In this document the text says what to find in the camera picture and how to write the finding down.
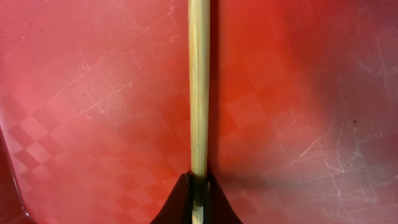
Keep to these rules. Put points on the wooden chopstick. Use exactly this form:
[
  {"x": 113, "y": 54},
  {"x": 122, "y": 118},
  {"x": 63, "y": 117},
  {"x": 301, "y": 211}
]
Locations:
[{"x": 199, "y": 73}]

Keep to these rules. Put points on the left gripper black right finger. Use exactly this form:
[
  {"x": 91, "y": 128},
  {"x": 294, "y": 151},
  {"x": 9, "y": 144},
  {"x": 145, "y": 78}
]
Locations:
[{"x": 217, "y": 209}]

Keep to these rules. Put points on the red plastic tray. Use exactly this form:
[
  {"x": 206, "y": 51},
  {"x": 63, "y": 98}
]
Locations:
[{"x": 303, "y": 121}]

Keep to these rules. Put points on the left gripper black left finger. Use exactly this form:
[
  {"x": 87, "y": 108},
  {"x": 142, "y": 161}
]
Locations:
[{"x": 177, "y": 208}]

